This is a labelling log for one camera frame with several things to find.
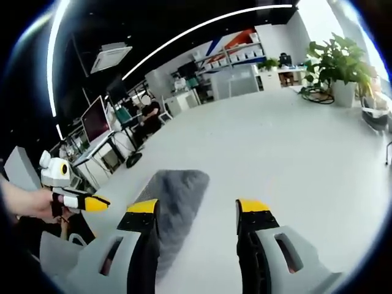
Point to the grey towel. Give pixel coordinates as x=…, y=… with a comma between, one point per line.
x=180, y=199

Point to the ceiling air conditioner unit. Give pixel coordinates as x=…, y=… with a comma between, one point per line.
x=110, y=58

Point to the long curved ceiling light strip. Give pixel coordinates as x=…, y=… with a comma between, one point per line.
x=50, y=67

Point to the straight ceiling light strip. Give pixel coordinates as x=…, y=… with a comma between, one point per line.
x=214, y=23

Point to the short ceiling light strip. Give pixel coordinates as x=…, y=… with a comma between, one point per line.
x=58, y=131

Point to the small green potted plant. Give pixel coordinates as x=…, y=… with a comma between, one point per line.
x=269, y=63

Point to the black screen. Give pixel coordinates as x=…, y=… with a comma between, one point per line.
x=186, y=69

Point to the large green potted plant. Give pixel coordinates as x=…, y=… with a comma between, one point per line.
x=340, y=61

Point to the white framed red-screen monitor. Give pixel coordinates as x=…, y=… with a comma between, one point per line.
x=96, y=122

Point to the white partition panel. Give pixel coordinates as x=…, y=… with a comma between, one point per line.
x=21, y=168

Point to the white headset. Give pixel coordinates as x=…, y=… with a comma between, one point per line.
x=375, y=118

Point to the white side desk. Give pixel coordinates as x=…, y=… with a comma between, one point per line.
x=98, y=147

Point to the person's left hand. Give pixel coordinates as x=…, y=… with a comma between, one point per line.
x=41, y=202

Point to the grey translucent box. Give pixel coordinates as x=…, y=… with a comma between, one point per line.
x=235, y=82

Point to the white office chair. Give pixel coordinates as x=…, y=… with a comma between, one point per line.
x=167, y=117

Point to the black round base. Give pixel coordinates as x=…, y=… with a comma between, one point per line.
x=134, y=160

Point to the storage shelf with white boxes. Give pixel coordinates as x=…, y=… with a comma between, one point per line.
x=242, y=56

